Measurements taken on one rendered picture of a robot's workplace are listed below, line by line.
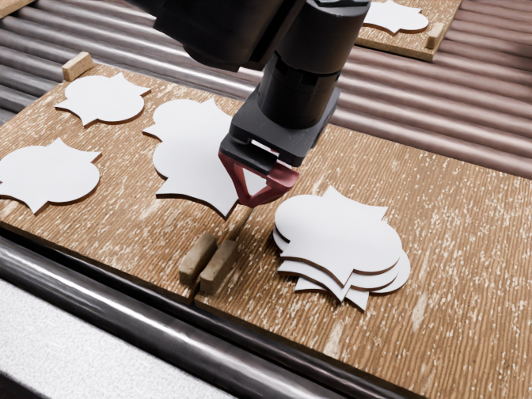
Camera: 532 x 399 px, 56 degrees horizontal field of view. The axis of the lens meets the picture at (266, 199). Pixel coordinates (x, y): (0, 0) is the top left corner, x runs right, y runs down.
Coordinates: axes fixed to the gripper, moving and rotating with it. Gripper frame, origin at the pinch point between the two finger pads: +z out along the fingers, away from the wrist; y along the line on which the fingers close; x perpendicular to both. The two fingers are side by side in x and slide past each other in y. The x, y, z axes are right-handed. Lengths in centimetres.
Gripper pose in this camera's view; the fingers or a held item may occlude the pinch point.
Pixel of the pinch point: (264, 173)
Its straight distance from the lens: 48.7
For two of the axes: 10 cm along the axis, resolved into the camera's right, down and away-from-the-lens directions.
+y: -4.0, 6.6, -6.3
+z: -2.3, 6.0, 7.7
